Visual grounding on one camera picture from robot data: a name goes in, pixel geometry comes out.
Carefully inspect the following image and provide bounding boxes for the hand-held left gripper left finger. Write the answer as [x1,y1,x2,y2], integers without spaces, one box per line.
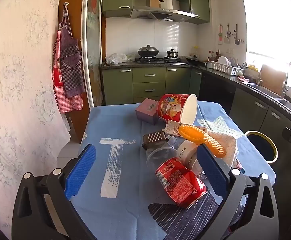
[12,144,97,240]

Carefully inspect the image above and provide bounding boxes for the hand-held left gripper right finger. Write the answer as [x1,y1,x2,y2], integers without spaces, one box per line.
[196,145,280,240]

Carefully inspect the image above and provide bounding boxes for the clear plastic bottle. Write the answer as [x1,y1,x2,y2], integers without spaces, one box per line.
[168,135,239,180]

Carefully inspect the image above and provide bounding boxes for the orange foam fruit net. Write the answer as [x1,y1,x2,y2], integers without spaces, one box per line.
[178,124,227,158]

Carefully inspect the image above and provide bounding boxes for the dark bin with yellow rim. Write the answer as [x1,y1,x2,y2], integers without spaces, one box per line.
[244,130,278,165]

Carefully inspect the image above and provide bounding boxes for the white foam fruit net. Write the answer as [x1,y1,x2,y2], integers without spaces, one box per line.
[207,130,238,168]

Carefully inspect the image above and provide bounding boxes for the red soda can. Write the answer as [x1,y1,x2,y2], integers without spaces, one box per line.
[156,157,208,208]

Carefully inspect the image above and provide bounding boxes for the clear plastic cup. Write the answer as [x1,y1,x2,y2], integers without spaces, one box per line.
[145,147,178,173]

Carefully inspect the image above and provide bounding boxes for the white red milk carton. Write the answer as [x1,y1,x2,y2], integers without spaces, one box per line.
[164,120,208,138]

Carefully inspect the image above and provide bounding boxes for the red paper bucket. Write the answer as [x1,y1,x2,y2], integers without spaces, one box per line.
[158,93,198,126]

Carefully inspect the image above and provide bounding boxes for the purple cardboard box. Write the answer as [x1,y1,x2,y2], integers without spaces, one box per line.
[135,98,160,125]

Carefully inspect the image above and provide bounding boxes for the steel kitchen sink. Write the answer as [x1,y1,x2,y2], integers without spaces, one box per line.
[246,84,291,120]

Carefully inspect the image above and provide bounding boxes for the blue star print tablecloth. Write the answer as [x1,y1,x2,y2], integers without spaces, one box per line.
[72,101,276,240]

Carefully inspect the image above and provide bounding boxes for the wooden cutting board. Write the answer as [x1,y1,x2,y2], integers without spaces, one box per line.
[259,64,287,95]

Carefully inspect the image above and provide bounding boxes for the red checked apron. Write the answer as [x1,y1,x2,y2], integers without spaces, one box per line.
[52,30,84,113]

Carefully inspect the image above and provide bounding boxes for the black built-in appliance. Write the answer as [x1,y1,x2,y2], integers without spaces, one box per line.
[199,72,236,108]

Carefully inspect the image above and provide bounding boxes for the dark stone kitchen countertop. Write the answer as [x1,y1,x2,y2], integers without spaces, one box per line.
[100,61,291,128]

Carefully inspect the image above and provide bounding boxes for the white dish rack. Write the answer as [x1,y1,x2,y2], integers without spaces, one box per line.
[208,60,245,76]

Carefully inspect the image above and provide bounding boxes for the stack of white plates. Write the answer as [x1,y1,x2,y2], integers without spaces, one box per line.
[217,56,237,67]

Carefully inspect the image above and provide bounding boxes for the purple checked apron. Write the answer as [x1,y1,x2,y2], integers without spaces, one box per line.
[59,4,86,98]

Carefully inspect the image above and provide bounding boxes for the row of condiment bottles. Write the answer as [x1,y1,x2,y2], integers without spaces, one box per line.
[208,49,222,62]

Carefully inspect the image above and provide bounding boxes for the black frying pan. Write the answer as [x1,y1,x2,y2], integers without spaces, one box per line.
[186,56,202,65]

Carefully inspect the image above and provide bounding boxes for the bright window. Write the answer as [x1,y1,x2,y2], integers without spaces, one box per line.
[241,0,291,65]

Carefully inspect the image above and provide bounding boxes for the green lower kitchen cabinets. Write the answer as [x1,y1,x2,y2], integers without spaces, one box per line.
[102,66,291,175]

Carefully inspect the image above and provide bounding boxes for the clear plastic bags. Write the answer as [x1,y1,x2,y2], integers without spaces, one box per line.
[105,52,136,65]

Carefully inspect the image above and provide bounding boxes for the gas stove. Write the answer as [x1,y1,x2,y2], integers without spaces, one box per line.
[135,56,182,63]

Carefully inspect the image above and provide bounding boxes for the black wok with lid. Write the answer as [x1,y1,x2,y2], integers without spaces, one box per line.
[137,44,160,57]

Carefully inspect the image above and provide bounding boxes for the steel range hood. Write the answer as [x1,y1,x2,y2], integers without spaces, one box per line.
[130,5,195,22]

